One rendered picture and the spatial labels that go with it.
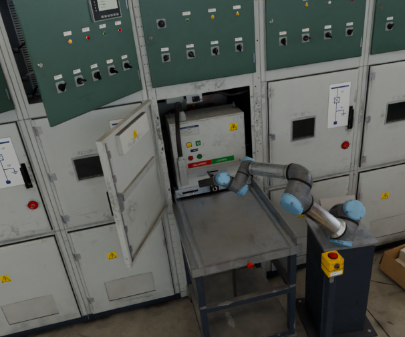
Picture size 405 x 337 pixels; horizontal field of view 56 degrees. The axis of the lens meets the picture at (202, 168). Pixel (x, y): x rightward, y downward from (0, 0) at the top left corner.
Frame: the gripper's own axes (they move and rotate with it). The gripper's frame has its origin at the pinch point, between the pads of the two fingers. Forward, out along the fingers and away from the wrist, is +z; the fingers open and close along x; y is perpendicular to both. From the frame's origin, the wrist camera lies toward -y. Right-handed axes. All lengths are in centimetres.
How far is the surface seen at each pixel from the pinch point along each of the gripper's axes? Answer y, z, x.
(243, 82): 29, -20, 55
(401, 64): 137, -19, 50
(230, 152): 19.1, 7.0, 16.7
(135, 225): -50, -23, -16
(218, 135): 12.0, 0.3, 28.4
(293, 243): 32, -40, -43
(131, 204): -50, -29, -4
